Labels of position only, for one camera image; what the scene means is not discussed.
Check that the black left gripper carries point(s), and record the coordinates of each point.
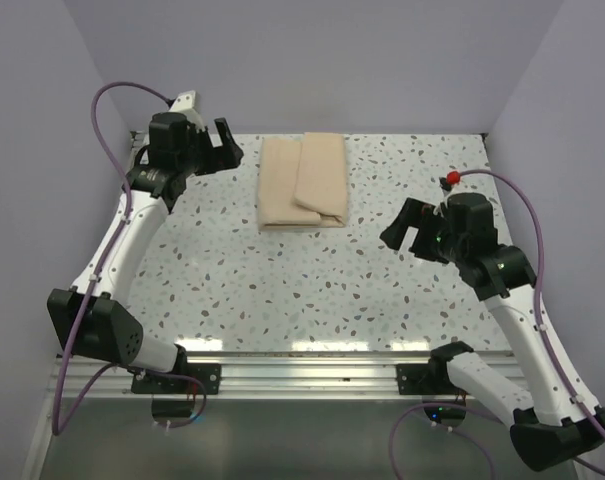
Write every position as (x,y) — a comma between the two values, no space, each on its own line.
(223,157)

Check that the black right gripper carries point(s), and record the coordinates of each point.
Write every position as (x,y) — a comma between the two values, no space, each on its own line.
(417,214)

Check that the beige cloth wrap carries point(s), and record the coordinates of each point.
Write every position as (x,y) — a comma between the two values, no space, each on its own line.
(303,183)

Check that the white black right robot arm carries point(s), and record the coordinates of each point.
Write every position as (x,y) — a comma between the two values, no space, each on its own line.
(555,418)

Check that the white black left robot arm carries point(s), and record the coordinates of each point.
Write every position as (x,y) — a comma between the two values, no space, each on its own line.
(90,318)

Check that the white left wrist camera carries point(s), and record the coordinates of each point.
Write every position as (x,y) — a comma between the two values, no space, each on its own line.
(185,103)

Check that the red cable connector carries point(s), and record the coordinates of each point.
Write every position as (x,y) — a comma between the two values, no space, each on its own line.
(453,177)

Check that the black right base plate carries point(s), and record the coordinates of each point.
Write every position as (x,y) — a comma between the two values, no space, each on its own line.
(415,380)

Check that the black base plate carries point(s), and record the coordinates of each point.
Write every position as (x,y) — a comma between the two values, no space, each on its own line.
(415,380)
(196,378)

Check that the aluminium extrusion rail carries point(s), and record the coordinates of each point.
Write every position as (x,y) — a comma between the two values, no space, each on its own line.
(336,375)

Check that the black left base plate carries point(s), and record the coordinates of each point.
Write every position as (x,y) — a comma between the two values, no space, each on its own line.
(196,378)

